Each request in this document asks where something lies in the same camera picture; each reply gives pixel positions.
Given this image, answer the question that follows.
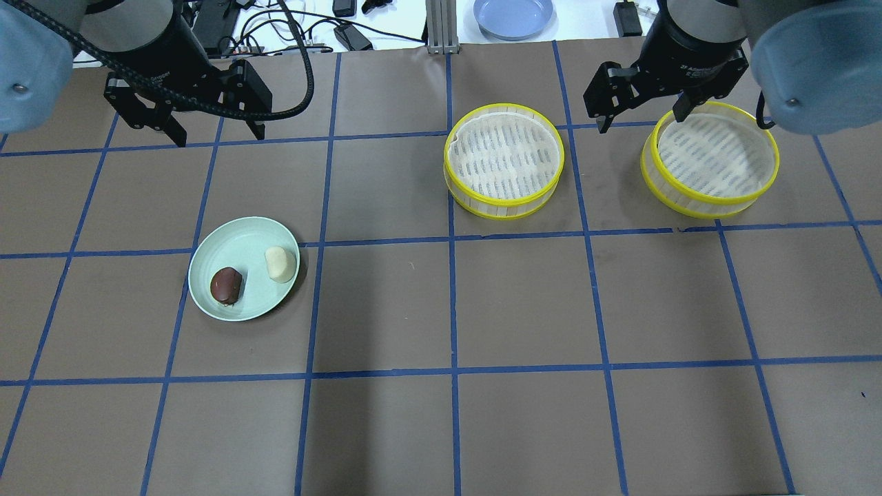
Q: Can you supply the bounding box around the dark red bun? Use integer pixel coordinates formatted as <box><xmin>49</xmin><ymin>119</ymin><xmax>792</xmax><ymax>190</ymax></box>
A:
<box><xmin>209</xmin><ymin>267</ymin><xmax>243</xmax><ymax>307</ymax></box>

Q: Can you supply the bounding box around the blue plate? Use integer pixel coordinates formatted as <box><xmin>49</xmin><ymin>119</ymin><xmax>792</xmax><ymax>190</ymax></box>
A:
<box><xmin>472</xmin><ymin>1</ymin><xmax>555</xmax><ymax>41</ymax></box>

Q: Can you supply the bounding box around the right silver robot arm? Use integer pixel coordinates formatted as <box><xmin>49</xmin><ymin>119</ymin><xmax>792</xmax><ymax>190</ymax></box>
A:
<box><xmin>583</xmin><ymin>1</ymin><xmax>881</xmax><ymax>135</ymax></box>

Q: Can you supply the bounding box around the black power adapter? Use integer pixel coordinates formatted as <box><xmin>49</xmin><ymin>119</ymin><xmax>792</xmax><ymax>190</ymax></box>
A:
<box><xmin>333</xmin><ymin>24</ymin><xmax>374</xmax><ymax>52</ymax></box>

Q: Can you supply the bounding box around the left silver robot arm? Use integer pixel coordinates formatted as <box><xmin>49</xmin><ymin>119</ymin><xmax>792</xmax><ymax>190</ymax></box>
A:
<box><xmin>1</xmin><ymin>1</ymin><xmax>273</xmax><ymax>147</ymax></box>

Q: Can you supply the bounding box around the yellow steamer basket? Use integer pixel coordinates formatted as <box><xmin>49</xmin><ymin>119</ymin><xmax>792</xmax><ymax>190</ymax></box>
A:
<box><xmin>443</xmin><ymin>103</ymin><xmax>565</xmax><ymax>220</ymax></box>
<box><xmin>639</xmin><ymin>103</ymin><xmax>780</xmax><ymax>220</ymax></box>

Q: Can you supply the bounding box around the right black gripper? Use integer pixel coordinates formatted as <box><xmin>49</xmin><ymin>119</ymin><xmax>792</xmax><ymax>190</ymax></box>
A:
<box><xmin>583</xmin><ymin>6</ymin><xmax>748</xmax><ymax>134</ymax></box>

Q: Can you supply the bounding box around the aluminium frame post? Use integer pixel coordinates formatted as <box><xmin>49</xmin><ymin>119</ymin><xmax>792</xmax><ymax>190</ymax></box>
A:
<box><xmin>425</xmin><ymin>0</ymin><xmax>460</xmax><ymax>54</ymax></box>

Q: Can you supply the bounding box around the light green plate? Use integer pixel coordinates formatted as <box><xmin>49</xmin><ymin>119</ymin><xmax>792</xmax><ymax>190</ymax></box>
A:
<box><xmin>188</xmin><ymin>216</ymin><xmax>300</xmax><ymax>322</ymax></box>

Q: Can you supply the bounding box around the black braided cable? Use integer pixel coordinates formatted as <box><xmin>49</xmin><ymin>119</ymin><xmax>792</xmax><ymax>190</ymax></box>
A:
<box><xmin>7</xmin><ymin>0</ymin><xmax>316</xmax><ymax>123</ymax></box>

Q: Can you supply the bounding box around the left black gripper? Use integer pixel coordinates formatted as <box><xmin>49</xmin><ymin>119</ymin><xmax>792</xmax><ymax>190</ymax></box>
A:
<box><xmin>103</xmin><ymin>14</ymin><xmax>273</xmax><ymax>147</ymax></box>

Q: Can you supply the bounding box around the white steamed bun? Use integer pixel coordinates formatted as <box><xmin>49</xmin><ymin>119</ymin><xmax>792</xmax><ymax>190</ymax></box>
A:
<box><xmin>265</xmin><ymin>246</ymin><xmax>299</xmax><ymax>285</ymax></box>

